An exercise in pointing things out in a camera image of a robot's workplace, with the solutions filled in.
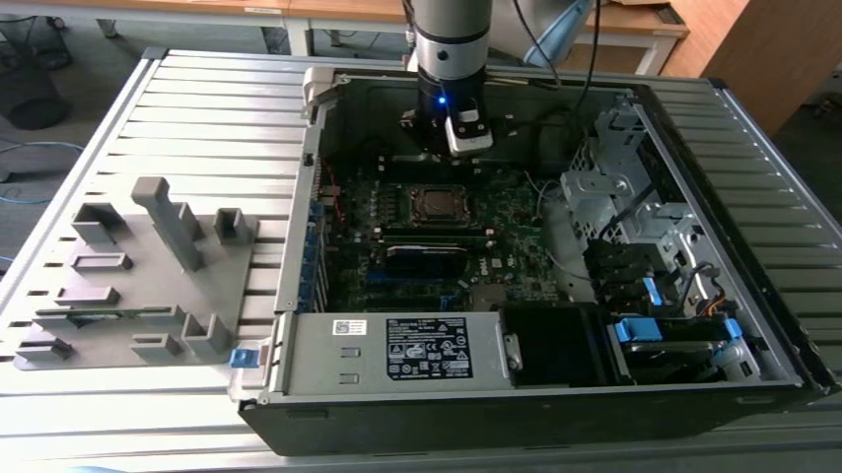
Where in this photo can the black drive bay bracket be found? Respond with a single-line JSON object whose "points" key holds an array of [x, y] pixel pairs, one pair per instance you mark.
{"points": [[618, 266]]}

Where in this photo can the black RAM slot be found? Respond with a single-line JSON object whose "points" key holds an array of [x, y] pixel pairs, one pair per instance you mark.
{"points": [[434, 241], [434, 230]]}

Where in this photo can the wooden top desk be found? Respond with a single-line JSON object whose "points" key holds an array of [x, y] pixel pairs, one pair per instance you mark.
{"points": [[164, 5], [658, 24]]}

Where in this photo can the black expansion card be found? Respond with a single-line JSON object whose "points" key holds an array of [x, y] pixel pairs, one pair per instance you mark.
{"points": [[427, 263]]}

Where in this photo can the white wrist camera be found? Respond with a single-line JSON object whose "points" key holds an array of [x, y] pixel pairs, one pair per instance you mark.
{"points": [[470, 143]]}

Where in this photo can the black power supply label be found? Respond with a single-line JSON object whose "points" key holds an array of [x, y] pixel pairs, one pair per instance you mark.
{"points": [[427, 347]]}

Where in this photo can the chipset heat sink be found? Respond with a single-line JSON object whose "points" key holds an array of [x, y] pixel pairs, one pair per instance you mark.
{"points": [[488, 294]]}

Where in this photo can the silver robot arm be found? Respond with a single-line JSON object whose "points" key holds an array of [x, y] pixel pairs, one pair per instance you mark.
{"points": [[454, 29]]}

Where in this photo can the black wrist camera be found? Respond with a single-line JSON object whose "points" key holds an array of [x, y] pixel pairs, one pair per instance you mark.
{"points": [[408, 119]]}

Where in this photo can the grey parts rack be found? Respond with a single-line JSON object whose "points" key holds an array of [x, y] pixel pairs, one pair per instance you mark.
{"points": [[151, 290]]}

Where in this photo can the black hard disk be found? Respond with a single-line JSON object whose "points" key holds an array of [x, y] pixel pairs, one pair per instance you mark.
{"points": [[671, 359]]}

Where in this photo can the CPU with silver top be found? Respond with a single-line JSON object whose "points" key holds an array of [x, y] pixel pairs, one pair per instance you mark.
{"points": [[439, 202]]}

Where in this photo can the green RAM stick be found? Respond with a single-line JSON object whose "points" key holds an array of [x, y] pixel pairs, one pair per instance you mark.
{"points": [[92, 320]]}

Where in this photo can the blue case latch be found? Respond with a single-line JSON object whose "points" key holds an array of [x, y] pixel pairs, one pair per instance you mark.
{"points": [[243, 358]]}

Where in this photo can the silver rear port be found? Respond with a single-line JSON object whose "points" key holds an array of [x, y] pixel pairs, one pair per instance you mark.
{"points": [[328, 194]]}

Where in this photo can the black open PC case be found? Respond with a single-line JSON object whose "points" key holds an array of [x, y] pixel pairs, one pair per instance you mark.
{"points": [[460, 428]]}

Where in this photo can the black waste bin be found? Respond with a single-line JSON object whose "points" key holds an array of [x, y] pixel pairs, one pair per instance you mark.
{"points": [[32, 103]]}

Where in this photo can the green motherboard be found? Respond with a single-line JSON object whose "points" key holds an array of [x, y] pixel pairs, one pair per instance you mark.
{"points": [[519, 246]]}

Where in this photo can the grey power supply unit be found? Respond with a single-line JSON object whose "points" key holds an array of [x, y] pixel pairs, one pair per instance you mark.
{"points": [[315, 355]]}

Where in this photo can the wooden cabinet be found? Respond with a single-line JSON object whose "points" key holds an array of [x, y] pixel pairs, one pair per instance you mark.
{"points": [[775, 49]]}

